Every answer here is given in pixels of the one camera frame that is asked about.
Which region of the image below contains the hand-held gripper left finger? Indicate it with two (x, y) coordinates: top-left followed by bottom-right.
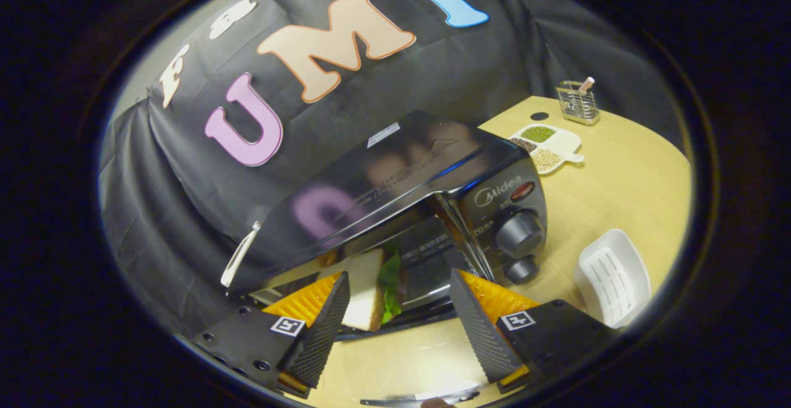
(192, 271), (351, 399)

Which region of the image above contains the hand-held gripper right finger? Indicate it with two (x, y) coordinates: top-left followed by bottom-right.
(449, 268), (619, 394)

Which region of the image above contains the lettuce sandwich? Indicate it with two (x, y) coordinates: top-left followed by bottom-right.
(318, 244), (406, 333)

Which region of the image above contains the black toaster oven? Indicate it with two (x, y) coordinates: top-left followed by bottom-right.
(227, 110), (549, 407)

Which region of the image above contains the white slotted plastic object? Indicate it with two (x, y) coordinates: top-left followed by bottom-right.
(220, 221), (262, 289)

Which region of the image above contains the white rectangular tray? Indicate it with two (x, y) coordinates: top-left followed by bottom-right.
(573, 229), (653, 330)

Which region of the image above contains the black backdrop cloth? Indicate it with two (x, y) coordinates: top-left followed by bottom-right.
(98, 0), (687, 341)

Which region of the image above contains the white divided grain dish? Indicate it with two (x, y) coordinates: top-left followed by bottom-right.
(509, 124), (585, 176)

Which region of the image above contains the metal mesh holder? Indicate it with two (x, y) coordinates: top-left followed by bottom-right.
(555, 80), (601, 127)

